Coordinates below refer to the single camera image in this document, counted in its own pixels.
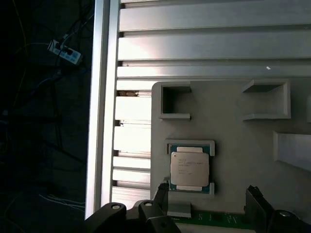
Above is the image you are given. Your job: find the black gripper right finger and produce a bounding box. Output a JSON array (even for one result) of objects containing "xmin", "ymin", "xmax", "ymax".
[{"xmin": 244, "ymin": 184, "xmax": 311, "ymax": 233}]

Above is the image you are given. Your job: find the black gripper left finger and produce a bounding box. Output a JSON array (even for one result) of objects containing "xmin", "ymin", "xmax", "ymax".
[{"xmin": 84, "ymin": 181, "xmax": 177, "ymax": 233}]

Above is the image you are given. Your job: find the silver CPU chip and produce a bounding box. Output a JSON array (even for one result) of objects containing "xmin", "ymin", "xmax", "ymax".
[{"xmin": 169, "ymin": 145, "xmax": 211, "ymax": 192}]

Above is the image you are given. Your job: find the green RAM stick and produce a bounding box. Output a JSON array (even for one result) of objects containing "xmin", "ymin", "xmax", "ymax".
[{"xmin": 170, "ymin": 210, "xmax": 251, "ymax": 230}]

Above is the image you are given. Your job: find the grey parts rack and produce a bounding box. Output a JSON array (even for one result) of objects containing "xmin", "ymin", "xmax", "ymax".
[{"xmin": 149, "ymin": 79, "xmax": 311, "ymax": 233}]

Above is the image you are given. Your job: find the white power strip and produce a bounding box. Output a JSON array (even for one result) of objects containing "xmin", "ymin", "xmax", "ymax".
[{"xmin": 47, "ymin": 38, "xmax": 84, "ymax": 66}]

